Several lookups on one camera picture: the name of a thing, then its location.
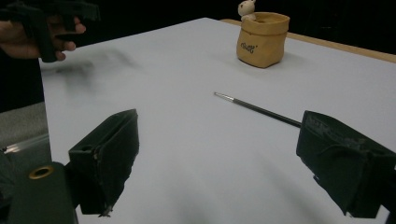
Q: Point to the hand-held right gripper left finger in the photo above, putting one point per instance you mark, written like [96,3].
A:
[106,155]

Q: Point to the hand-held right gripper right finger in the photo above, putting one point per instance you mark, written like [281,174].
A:
[339,161]

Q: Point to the black pen with silver tip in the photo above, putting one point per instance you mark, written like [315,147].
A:
[258,108]

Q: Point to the tan fabric pouch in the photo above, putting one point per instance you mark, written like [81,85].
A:
[262,40]

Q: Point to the small cream plush toy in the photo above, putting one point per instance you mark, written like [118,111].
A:
[247,10]

